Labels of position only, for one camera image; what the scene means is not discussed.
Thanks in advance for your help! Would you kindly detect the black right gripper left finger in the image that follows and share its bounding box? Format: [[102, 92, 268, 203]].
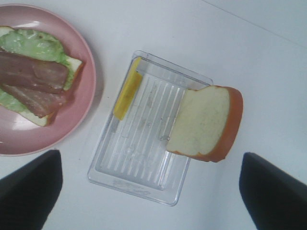
[[0, 150, 63, 230]]

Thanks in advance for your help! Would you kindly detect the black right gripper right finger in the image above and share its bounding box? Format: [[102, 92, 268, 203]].
[[239, 152, 307, 230]]

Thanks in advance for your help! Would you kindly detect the bacon strip tray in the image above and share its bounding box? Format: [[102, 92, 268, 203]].
[[0, 50, 69, 94], [0, 84, 70, 118]]

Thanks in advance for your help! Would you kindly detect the bread slice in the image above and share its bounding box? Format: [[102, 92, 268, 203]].
[[0, 25, 85, 127], [166, 85, 243, 162]]

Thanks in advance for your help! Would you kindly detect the green lettuce leaf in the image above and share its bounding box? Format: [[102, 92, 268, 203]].
[[0, 28, 72, 113]]

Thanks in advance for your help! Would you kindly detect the pink round plate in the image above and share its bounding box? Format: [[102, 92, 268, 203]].
[[0, 3, 97, 157]]

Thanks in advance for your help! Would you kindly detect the clear plastic tray right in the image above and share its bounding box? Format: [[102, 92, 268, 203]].
[[88, 50, 213, 206]]

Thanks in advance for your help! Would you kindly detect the yellow cheese slice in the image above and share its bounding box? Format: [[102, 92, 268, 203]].
[[113, 57, 142, 120]]

